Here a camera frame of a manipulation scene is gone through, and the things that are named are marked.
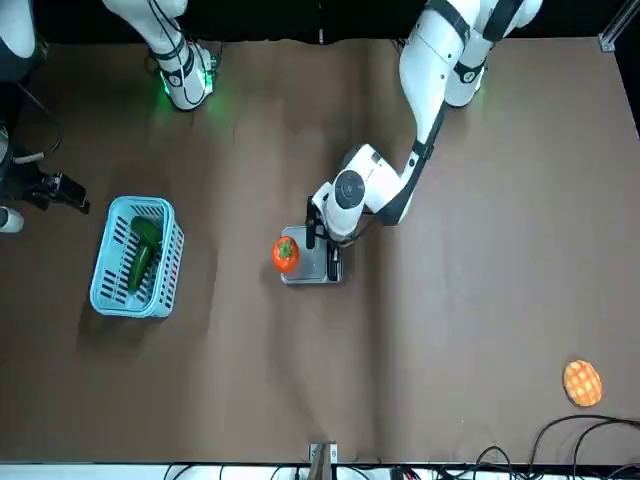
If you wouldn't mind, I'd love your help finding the light blue plastic basket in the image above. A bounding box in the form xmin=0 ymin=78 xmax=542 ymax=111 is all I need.
xmin=89 ymin=195 xmax=185 ymax=319

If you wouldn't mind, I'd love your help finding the green cucumber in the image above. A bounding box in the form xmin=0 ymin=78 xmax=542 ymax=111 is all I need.
xmin=127 ymin=243 xmax=153 ymax=294

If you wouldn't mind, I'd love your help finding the aluminium profile post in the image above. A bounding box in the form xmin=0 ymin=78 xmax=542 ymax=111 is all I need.
xmin=308 ymin=440 xmax=339 ymax=480

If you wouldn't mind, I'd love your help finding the dark green vegetable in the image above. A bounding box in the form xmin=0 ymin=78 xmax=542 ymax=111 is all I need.
xmin=130 ymin=215 xmax=164 ymax=249

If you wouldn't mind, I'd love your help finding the aluminium frame rail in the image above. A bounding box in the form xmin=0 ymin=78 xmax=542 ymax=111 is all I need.
xmin=598 ymin=0 xmax=640 ymax=52

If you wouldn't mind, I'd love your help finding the black cable loop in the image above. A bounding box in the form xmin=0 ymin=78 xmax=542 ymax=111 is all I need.
xmin=529 ymin=413 xmax=640 ymax=480

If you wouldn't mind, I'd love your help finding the silver digital kitchen scale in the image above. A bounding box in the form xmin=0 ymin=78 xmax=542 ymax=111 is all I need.
xmin=280 ymin=225 xmax=345 ymax=287

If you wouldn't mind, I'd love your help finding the orange-red tomato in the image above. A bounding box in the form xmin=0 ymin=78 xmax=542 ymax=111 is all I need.
xmin=271 ymin=236 xmax=302 ymax=274

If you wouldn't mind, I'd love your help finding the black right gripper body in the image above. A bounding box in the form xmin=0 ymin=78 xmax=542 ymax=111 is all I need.
xmin=17 ymin=171 xmax=57 ymax=210

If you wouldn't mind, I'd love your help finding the round golden waffle bread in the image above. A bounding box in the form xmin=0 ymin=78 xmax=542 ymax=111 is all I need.
xmin=562 ymin=359 xmax=604 ymax=409

